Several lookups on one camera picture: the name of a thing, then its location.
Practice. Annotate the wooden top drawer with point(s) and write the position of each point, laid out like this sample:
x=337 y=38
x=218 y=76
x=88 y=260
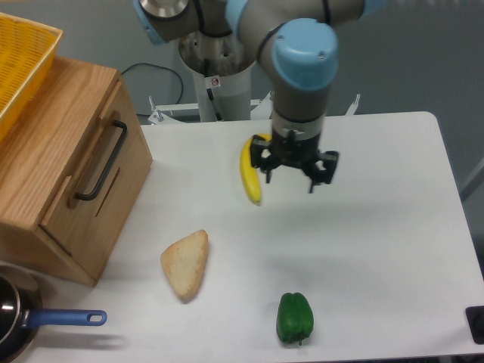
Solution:
x=95 y=199

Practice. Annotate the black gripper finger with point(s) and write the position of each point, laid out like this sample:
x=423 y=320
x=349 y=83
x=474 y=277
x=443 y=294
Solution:
x=320 y=168
x=262 y=157

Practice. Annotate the black corner device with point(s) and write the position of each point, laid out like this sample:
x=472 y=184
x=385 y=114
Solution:
x=474 y=315

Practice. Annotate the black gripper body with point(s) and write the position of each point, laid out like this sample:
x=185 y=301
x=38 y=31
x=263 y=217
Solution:
x=292 y=150

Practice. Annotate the yellow plastic basket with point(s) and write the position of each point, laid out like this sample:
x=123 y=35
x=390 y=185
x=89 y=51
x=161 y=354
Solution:
x=28 y=49

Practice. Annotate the green bell pepper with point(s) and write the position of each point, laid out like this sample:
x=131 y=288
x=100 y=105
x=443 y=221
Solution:
x=295 y=319

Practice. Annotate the blue handled frying pan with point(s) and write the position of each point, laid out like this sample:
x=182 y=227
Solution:
x=23 y=313

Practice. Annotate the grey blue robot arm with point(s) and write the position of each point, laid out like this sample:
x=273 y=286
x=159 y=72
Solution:
x=294 y=43

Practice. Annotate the yellow banana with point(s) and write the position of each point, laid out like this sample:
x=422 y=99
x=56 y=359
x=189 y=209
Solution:
x=248 y=173

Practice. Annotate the wooden drawer cabinet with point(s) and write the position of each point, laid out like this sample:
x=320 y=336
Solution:
x=39 y=152

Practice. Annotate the bread slice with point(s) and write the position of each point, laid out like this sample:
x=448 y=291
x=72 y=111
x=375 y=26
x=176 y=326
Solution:
x=184 y=263

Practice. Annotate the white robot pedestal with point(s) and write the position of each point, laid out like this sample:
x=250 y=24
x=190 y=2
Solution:
x=221 y=70

